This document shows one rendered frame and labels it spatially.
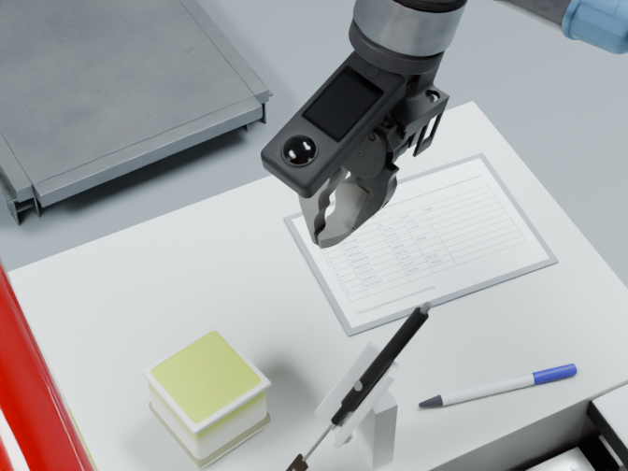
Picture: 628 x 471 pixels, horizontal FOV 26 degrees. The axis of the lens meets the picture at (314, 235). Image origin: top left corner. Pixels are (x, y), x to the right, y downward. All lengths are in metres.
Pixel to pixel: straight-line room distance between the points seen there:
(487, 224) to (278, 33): 1.68
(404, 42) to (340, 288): 0.33
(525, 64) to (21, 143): 1.04
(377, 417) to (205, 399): 0.14
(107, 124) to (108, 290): 1.35
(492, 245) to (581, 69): 1.64
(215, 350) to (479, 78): 1.79
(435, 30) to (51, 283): 0.47
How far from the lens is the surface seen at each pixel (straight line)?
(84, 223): 2.57
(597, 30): 0.91
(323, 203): 1.08
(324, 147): 0.97
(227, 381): 1.08
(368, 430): 1.08
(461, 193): 1.30
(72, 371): 1.19
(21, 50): 2.75
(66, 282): 1.25
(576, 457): 1.21
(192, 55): 2.69
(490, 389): 1.16
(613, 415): 1.18
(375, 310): 1.20
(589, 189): 2.64
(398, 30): 0.95
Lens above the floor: 1.93
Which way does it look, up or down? 50 degrees down
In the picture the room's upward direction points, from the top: straight up
